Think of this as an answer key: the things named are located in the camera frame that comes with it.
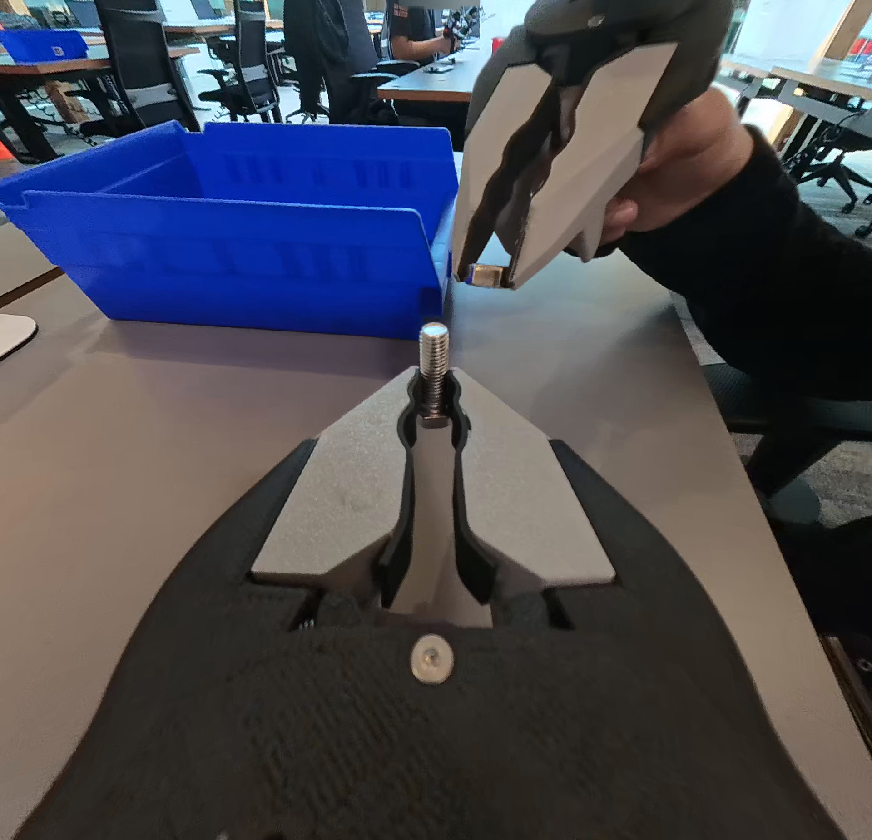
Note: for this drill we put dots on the person's right hand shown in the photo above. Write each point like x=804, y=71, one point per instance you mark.
x=688, y=166

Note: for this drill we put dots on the office chair with black jacket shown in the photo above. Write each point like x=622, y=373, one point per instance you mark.
x=327, y=43

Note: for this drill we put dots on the steel hex nut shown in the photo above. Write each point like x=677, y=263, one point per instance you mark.
x=487, y=276

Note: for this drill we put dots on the blue plastic bin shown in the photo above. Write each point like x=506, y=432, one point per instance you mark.
x=238, y=240

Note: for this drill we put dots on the small blue bin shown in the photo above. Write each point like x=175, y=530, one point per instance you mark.
x=44, y=45

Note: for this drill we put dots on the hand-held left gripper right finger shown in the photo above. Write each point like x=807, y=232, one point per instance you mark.
x=531, y=506

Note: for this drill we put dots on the cluster of office chairs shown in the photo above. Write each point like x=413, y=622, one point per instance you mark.
x=834, y=166

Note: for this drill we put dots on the steel hex bolt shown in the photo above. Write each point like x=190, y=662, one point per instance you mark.
x=434, y=363

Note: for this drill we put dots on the person's right forearm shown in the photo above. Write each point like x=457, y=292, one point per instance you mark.
x=770, y=275

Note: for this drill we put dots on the instruction sheet on white stand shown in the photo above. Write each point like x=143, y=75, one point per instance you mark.
x=13, y=336

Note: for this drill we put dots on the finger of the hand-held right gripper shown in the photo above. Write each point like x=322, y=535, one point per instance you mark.
x=593, y=159
x=494, y=145

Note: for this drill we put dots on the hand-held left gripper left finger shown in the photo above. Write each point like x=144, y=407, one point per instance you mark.
x=340, y=499

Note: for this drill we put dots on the wooden office desk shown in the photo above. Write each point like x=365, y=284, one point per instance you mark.
x=436, y=82
x=68, y=63

